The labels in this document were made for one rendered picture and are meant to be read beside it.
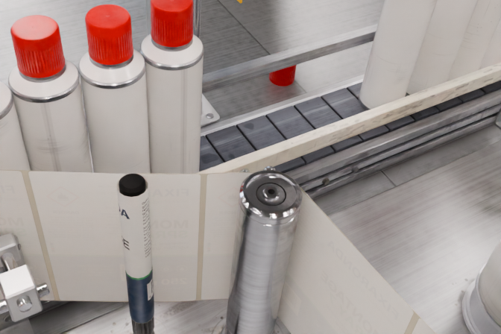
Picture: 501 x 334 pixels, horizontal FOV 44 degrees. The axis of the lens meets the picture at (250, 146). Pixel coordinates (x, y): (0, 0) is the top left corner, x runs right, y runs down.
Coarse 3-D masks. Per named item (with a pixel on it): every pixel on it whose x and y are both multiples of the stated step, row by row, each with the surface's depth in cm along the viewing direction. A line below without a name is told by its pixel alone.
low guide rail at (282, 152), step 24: (480, 72) 73; (408, 96) 69; (432, 96) 70; (456, 96) 73; (360, 120) 65; (384, 120) 68; (288, 144) 62; (312, 144) 63; (216, 168) 59; (240, 168) 60
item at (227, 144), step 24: (336, 96) 73; (480, 96) 76; (264, 120) 69; (288, 120) 70; (312, 120) 70; (336, 120) 70; (408, 120) 71; (216, 144) 66; (240, 144) 66; (264, 144) 67; (336, 144) 68; (288, 168) 64
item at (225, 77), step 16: (352, 32) 69; (368, 32) 69; (304, 48) 66; (320, 48) 66; (336, 48) 68; (240, 64) 63; (256, 64) 63; (272, 64) 64; (288, 64) 65; (208, 80) 61; (224, 80) 62; (240, 80) 63
